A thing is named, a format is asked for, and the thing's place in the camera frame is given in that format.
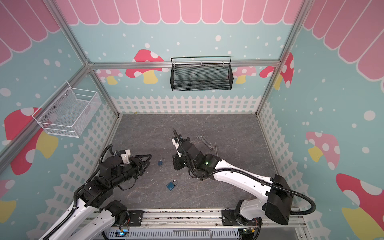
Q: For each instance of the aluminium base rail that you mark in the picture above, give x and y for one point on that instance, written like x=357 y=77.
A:
x=160 y=218

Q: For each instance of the large blue padlock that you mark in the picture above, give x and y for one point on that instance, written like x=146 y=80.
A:
x=171 y=185

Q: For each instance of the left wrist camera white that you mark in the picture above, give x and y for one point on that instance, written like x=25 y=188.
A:
x=125 y=155

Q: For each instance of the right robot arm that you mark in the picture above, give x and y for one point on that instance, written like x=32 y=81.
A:
x=273 y=197

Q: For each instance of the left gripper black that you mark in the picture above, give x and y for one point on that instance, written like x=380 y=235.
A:
x=140 y=166

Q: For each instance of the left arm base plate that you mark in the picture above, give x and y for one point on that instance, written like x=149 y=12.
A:
x=132 y=218

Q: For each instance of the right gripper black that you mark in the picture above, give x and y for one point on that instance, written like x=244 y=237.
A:
x=182 y=148

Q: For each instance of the white wire mesh basket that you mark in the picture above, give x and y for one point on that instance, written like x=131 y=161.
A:
x=69 y=112

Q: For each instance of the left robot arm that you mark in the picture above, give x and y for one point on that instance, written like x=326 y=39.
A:
x=110 y=173

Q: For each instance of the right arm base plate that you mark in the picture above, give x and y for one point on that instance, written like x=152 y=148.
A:
x=231 y=218

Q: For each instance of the black wire mesh basket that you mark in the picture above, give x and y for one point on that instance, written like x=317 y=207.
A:
x=201 y=73

